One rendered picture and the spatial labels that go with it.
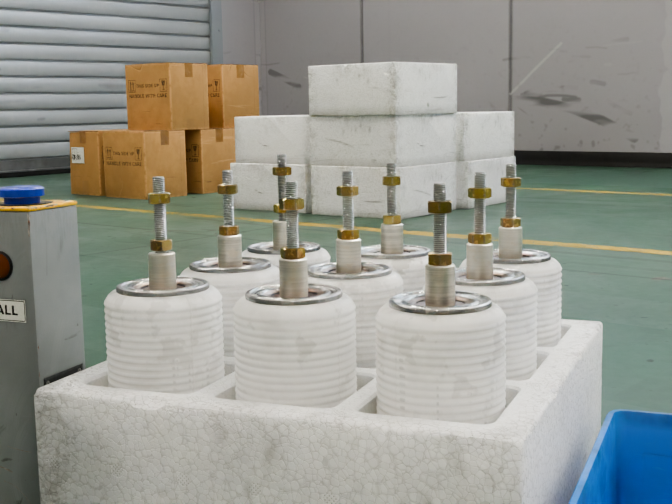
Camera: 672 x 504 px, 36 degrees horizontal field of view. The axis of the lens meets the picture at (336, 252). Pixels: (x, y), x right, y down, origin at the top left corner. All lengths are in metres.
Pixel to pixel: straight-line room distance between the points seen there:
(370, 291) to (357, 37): 6.59
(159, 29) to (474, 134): 3.74
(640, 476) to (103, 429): 0.48
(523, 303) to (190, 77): 4.00
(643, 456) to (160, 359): 0.44
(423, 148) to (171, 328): 2.92
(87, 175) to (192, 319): 4.16
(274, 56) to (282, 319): 7.22
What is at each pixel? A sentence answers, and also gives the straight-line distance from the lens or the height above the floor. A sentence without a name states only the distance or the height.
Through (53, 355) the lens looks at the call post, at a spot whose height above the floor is 0.18.
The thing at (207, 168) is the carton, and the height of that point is 0.12.
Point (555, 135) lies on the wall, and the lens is 6.55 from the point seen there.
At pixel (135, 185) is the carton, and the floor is 0.06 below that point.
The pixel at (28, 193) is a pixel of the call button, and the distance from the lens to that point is 0.96.
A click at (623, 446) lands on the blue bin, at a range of 0.98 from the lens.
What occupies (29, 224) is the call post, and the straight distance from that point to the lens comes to 0.93.
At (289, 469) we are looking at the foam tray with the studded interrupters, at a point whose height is 0.14.
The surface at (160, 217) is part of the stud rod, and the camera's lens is 0.84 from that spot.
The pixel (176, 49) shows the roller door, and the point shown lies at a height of 0.80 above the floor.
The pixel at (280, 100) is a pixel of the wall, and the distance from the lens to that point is 7.91.
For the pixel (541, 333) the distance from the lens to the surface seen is 0.96.
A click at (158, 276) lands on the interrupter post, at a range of 0.84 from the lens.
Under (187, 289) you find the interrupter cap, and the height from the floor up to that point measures 0.26.
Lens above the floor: 0.40
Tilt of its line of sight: 8 degrees down
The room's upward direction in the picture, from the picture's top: 1 degrees counter-clockwise
